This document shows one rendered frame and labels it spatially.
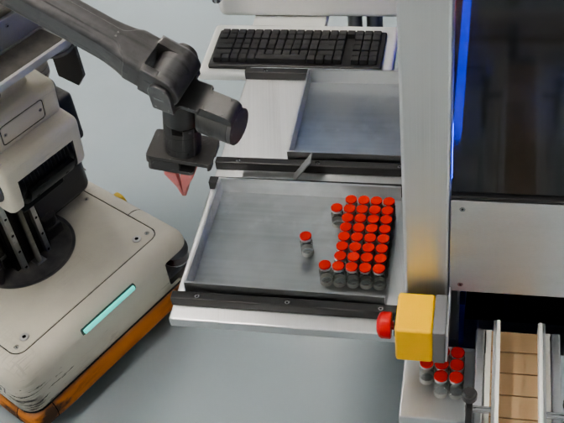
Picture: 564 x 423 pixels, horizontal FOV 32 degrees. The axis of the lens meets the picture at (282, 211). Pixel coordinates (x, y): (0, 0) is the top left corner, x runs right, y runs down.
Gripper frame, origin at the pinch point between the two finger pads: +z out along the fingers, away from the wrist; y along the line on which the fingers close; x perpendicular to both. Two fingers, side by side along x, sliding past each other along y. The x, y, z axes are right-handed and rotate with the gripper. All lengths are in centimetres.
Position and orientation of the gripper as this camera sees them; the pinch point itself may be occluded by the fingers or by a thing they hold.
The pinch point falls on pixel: (185, 189)
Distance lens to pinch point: 156.1
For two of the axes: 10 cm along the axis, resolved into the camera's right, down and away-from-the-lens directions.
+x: 1.8, -6.9, 7.0
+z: -0.4, 7.0, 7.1
